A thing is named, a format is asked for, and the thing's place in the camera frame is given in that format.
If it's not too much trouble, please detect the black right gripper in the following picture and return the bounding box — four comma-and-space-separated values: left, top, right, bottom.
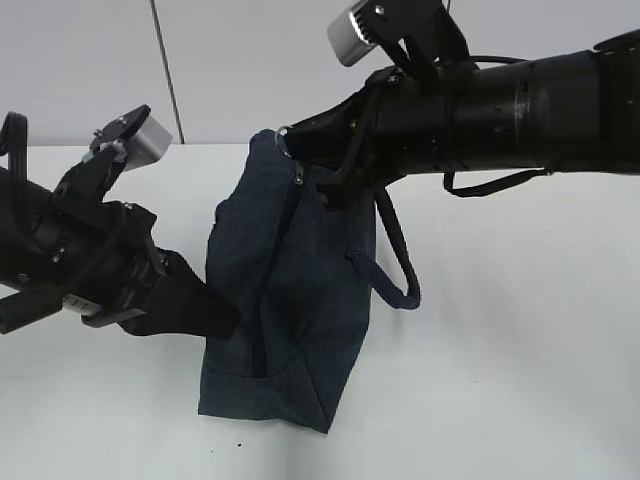
284, 67, 450, 210

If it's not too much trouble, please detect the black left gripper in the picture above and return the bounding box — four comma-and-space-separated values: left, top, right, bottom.
47, 201, 240, 339

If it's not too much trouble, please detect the silver zipper pull ring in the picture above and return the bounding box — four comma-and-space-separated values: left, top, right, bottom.
272, 123, 294, 159

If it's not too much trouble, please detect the dark blue zippered lunch bag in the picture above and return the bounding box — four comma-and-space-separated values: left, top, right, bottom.
198, 129, 421, 433

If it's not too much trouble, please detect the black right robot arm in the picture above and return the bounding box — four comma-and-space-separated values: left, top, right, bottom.
282, 31, 639, 209

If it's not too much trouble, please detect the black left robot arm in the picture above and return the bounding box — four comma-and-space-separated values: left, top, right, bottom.
1, 169, 240, 339

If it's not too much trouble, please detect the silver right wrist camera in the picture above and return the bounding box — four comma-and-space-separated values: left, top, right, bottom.
327, 0, 386, 67

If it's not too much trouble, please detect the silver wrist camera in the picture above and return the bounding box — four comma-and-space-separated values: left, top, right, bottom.
327, 0, 386, 67
116, 104, 173, 171

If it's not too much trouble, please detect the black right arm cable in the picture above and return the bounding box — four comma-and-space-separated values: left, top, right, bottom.
442, 52, 556, 198

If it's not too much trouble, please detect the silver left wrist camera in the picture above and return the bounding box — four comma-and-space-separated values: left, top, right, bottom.
116, 104, 173, 171

